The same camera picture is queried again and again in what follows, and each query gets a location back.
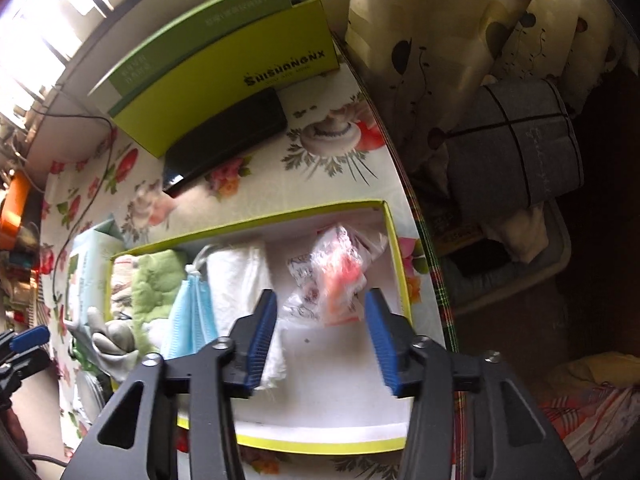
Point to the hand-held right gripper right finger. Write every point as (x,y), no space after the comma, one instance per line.
(382,340)

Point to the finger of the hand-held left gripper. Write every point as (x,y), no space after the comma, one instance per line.
(30,337)
(25,365)

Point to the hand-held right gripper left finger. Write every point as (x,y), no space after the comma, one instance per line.
(262,340)

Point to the yellow-green box lid tray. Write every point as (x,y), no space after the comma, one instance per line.
(325,375)

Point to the white sock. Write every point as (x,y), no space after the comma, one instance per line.
(240,275)

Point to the blue face mask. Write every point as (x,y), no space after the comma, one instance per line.
(192,315)

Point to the clear plastic bag red print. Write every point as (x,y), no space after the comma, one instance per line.
(335,270)

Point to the grey glove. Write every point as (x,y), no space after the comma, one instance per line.
(115,347)

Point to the pink patterned sock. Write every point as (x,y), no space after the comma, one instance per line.
(122,285)

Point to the light green towel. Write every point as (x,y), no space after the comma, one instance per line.
(155,280)

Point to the pile of household clutter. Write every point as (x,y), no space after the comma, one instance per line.
(20,265)

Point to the wet wipes pack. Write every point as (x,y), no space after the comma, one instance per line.
(85,270)

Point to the orange plastic tray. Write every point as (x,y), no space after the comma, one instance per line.
(15,200)

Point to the floral fruit print tablecloth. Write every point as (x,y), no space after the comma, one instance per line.
(280,180)

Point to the white cloth in bin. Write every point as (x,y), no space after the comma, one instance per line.
(520,232)

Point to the grey plastic bin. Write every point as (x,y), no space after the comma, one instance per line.
(550,250)

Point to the black case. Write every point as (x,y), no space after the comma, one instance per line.
(225,135)

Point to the red plaid blanket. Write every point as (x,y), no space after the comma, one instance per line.
(595,425)

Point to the grey pillow with black lines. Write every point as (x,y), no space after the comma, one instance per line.
(515,145)

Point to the yellow-green cardboard box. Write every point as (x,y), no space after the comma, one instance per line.
(210,90)

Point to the grey-green flat box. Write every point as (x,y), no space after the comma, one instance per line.
(200,25)

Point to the cream spotted cloth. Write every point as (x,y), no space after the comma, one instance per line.
(425,20)

